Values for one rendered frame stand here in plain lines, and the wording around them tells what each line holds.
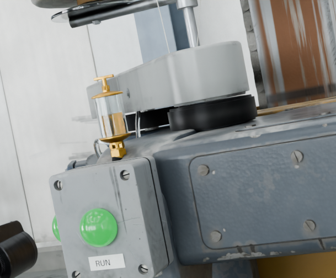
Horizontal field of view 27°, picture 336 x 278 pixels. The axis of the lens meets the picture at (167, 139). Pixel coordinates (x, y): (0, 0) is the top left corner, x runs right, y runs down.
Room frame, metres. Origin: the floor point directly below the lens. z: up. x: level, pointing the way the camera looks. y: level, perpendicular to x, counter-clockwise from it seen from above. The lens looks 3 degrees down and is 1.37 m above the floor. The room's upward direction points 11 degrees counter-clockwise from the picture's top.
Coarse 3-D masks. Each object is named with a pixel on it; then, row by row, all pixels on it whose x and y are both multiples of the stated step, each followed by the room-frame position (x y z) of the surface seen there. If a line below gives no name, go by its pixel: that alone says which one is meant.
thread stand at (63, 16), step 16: (112, 0) 0.91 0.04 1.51; (128, 0) 0.91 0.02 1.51; (144, 0) 0.92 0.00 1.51; (160, 0) 0.91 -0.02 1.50; (176, 0) 0.90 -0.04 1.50; (192, 0) 0.89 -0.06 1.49; (64, 16) 0.93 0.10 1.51; (80, 16) 0.95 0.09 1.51; (96, 16) 0.94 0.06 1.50; (112, 16) 0.93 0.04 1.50; (192, 16) 0.90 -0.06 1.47; (192, 32) 0.90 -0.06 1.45
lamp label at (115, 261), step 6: (90, 258) 0.53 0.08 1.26; (96, 258) 0.53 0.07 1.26; (102, 258) 0.53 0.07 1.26; (108, 258) 0.53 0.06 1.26; (114, 258) 0.53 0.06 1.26; (120, 258) 0.52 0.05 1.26; (90, 264) 0.53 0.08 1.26; (96, 264) 0.53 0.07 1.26; (102, 264) 0.53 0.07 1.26; (108, 264) 0.53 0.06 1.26; (114, 264) 0.53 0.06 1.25; (120, 264) 0.53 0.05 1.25
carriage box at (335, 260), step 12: (276, 108) 0.82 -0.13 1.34; (324, 252) 0.81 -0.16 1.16; (264, 264) 0.84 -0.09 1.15; (276, 264) 0.83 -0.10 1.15; (288, 264) 0.83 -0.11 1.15; (300, 264) 0.82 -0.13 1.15; (312, 264) 0.82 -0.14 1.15; (324, 264) 0.81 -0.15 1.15; (264, 276) 0.84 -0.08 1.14; (276, 276) 0.83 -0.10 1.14; (288, 276) 0.83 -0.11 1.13; (300, 276) 0.82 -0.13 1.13; (312, 276) 0.82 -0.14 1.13; (324, 276) 0.81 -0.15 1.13
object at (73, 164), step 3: (72, 162) 1.07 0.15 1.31; (75, 162) 1.10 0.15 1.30; (78, 162) 1.09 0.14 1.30; (81, 162) 1.07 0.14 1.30; (84, 162) 1.06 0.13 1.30; (69, 165) 1.04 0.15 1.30; (72, 165) 1.03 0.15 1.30; (75, 165) 1.04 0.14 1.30; (78, 165) 1.04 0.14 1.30; (81, 165) 1.04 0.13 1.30; (84, 165) 1.04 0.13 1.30; (69, 168) 1.03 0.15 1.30; (72, 168) 1.03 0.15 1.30
